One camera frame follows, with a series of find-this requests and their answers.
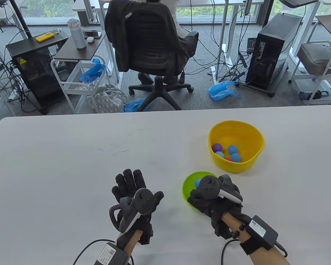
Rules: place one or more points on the person's left forearm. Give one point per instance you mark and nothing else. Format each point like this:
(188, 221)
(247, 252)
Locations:
(133, 240)

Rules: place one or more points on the black smartphone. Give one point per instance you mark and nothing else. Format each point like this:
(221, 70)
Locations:
(92, 34)

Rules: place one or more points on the grey patterned fabric bag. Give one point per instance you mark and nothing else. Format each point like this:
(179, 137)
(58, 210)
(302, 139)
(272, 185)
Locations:
(106, 100)

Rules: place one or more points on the purple ping pong ball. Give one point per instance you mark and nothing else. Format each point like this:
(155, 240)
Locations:
(217, 148)

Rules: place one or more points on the dark jacket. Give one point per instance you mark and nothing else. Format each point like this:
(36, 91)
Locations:
(117, 41)

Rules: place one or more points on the yellow phone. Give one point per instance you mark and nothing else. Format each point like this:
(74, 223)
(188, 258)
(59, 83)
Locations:
(45, 37)

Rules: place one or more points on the black stand pole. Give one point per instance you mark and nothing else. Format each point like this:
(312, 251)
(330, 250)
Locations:
(20, 20)

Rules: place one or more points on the person's right forearm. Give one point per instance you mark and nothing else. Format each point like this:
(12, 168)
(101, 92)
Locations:
(267, 256)

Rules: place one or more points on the white chair with grey cushion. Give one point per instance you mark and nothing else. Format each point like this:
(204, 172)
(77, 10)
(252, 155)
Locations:
(317, 58)

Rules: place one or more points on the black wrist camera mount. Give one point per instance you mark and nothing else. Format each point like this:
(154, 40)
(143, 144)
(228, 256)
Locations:
(222, 229)
(146, 233)

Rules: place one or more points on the blue plastic bag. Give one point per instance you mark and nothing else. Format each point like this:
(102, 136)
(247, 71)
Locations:
(92, 72)
(220, 92)
(132, 106)

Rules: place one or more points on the red ping pong ball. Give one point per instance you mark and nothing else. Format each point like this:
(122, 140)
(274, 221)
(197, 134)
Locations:
(228, 159)

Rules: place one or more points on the white power strip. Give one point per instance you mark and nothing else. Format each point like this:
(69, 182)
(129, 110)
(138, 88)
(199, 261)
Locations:
(13, 95)

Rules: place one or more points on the black mesh office chair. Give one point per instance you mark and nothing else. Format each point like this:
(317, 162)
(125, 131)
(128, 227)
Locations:
(160, 91)

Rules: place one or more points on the grey water bottle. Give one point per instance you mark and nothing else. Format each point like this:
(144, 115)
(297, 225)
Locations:
(77, 36)

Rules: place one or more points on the light blue ping pong ball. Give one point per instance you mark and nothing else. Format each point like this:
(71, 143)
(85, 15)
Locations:
(219, 154)

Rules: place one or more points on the person's right hand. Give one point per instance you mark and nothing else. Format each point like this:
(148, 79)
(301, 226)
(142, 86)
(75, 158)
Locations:
(215, 209)

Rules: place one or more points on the grey hand controller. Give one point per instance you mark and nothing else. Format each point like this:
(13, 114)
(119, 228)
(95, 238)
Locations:
(143, 198)
(208, 187)

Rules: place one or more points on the yellow plastic bowl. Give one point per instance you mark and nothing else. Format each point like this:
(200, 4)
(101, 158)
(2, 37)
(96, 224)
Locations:
(237, 129)

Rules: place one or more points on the black wrist sensor box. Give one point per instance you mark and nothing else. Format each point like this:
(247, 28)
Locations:
(110, 254)
(260, 229)

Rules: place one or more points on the person's left hand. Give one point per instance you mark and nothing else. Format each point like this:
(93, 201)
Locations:
(131, 180)

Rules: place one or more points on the green plastic bowl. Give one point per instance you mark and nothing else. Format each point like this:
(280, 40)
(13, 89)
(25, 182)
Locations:
(187, 190)

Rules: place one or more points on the black rolling cabinet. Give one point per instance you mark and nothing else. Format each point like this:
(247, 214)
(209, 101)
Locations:
(38, 80)

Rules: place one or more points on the black computer tower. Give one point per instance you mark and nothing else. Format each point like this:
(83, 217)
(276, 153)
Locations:
(273, 55)

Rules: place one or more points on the white earbud case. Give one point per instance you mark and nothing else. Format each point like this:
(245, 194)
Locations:
(90, 39)

